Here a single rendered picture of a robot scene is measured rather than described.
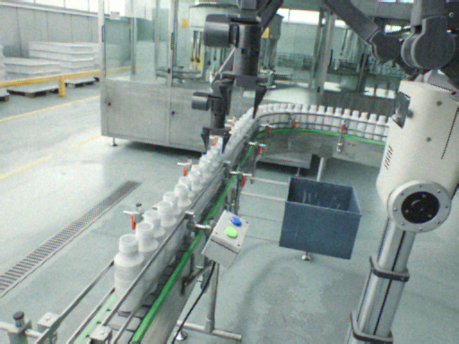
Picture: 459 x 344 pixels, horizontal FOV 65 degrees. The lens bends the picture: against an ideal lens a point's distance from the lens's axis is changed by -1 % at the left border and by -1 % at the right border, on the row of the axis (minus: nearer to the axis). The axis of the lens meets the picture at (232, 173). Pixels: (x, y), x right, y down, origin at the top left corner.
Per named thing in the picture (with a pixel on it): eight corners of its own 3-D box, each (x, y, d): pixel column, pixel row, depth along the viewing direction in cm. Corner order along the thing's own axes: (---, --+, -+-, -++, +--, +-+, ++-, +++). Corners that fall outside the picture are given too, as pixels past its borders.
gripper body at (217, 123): (205, 127, 140) (207, 108, 138) (231, 131, 139) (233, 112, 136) (201, 131, 134) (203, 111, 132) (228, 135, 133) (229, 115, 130)
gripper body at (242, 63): (264, 86, 80) (268, 51, 78) (219, 81, 82) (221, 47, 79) (267, 83, 86) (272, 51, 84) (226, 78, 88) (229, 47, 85)
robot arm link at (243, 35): (261, 21, 76) (264, 22, 82) (229, 18, 77) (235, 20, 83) (257, 55, 79) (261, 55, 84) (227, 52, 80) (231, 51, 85)
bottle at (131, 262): (110, 311, 77) (108, 244, 71) (122, 293, 82) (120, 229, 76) (137, 315, 76) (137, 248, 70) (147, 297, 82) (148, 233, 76)
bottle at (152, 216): (164, 265, 93) (166, 208, 88) (163, 280, 88) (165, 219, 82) (140, 265, 92) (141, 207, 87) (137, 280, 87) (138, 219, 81)
